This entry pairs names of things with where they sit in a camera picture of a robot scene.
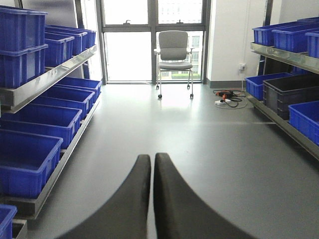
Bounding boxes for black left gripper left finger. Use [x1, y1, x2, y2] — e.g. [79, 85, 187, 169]
[59, 154, 151, 239]

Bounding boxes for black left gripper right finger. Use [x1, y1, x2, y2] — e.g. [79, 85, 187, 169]
[153, 153, 252, 239]

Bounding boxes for left steel flow rack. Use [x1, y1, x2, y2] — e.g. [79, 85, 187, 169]
[1, 0, 100, 239]

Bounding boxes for steel flow rack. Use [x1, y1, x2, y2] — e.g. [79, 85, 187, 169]
[245, 17, 319, 158]
[1, 0, 100, 239]

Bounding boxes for black plastic bin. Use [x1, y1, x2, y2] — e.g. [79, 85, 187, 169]
[263, 74, 319, 120]

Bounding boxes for grey office chair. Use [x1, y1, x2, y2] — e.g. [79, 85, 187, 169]
[154, 30, 193, 90]

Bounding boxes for right steel flow rack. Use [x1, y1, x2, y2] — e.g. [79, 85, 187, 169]
[245, 17, 319, 158]

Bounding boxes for white power strip with cables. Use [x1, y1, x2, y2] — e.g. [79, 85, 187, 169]
[213, 89, 248, 110]

